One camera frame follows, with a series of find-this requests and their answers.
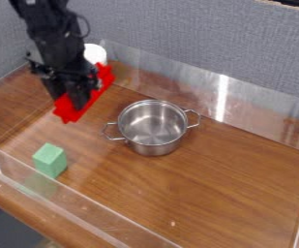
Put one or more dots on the red plastic bar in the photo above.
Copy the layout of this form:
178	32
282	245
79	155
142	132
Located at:
82	92

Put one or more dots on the stainless steel pot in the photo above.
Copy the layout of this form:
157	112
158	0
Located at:
151	125

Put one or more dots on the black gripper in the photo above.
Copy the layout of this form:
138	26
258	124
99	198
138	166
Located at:
59	65

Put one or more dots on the green foam block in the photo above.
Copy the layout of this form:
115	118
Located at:
50	160

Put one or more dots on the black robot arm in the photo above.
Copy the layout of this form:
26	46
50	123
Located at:
51	23

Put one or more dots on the yellow Play-Doh can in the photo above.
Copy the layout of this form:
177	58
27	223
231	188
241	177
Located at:
95	54

